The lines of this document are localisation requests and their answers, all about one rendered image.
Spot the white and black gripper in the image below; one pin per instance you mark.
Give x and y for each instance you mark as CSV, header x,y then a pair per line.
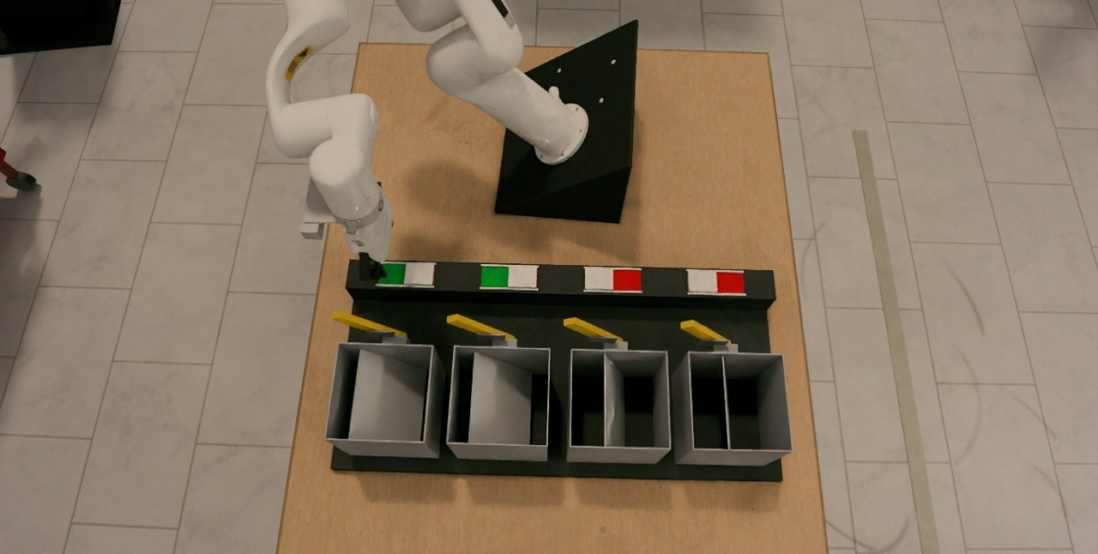
x,y
372,240

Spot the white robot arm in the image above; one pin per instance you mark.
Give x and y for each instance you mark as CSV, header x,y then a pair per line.
x,y
339,133

